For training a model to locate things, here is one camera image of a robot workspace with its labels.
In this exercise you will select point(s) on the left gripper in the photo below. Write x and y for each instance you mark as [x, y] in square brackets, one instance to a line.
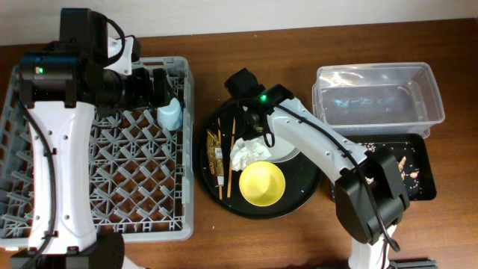
[148, 87]

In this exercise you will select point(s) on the white tissue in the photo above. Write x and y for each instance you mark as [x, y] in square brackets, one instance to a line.
[246, 152]

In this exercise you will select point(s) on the yellow bowl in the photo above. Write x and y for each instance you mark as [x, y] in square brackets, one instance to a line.
[262, 184]

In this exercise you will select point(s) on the clear plastic bin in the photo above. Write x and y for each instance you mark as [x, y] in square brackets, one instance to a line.
[377, 99]

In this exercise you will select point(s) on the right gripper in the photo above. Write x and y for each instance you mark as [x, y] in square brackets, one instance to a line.
[252, 119]

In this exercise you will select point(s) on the round black tray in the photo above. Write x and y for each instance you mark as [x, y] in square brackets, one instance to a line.
[302, 176]

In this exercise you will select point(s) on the black rectangular tray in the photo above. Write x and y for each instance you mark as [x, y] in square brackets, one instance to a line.
[427, 190]

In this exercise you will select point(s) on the right wooden chopstick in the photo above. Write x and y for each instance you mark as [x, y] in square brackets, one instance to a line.
[229, 185]

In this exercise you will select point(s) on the light blue cup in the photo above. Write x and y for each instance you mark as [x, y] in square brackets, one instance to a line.
[170, 116]

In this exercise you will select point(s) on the food scraps pile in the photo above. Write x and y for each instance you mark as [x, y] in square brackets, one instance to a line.
[405, 154]

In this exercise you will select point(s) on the left wooden chopstick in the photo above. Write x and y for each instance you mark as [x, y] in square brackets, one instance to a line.
[219, 156]

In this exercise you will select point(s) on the grey dishwasher rack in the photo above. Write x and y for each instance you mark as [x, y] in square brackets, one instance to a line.
[141, 178]

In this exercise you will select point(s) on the gold foil wrapper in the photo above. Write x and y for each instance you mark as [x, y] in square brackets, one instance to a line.
[215, 156]

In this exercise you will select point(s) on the wooden chopstick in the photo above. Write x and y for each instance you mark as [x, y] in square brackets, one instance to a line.
[219, 156]
[229, 185]

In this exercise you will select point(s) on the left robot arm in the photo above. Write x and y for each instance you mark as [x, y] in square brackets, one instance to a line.
[61, 89]

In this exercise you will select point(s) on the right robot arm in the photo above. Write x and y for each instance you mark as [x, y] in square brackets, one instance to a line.
[370, 197]

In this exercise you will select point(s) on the grey round plate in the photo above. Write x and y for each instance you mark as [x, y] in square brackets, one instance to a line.
[282, 152]

